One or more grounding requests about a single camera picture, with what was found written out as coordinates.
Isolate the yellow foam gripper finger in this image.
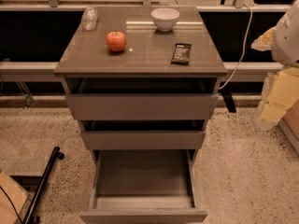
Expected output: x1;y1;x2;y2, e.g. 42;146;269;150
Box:
255;67;299;130
251;27;276;51

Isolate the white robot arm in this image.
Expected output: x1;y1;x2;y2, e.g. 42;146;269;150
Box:
251;0;299;130

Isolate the grey drawer cabinet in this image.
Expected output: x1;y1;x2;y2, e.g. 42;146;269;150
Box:
53;5;228;166

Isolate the grey bottom drawer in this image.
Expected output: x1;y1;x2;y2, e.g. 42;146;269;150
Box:
79;150;207;224

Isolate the grey drawer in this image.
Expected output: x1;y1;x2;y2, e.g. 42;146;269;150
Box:
66;77;218;120
79;150;207;224
81;120;206;150

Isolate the grey middle drawer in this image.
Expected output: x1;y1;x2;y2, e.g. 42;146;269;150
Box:
81;120;206;150

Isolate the grey top drawer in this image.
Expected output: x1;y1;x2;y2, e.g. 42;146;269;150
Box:
66;77;218;120

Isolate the white ceramic bowl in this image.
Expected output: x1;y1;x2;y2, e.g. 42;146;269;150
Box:
151;7;180;32

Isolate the red apple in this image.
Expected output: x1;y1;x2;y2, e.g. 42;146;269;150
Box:
106;31;127;52

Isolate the black metal stand bar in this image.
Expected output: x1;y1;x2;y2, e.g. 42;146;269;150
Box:
23;147;64;224

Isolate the cardboard box left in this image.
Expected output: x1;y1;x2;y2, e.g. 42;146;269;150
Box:
0;170;29;224

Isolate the white cable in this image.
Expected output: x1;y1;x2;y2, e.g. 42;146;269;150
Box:
218;4;254;91

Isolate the grey metal rail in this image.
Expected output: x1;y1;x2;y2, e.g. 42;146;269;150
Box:
0;62;282;82

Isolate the black cable left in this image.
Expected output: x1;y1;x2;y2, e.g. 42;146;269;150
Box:
0;185;24;224

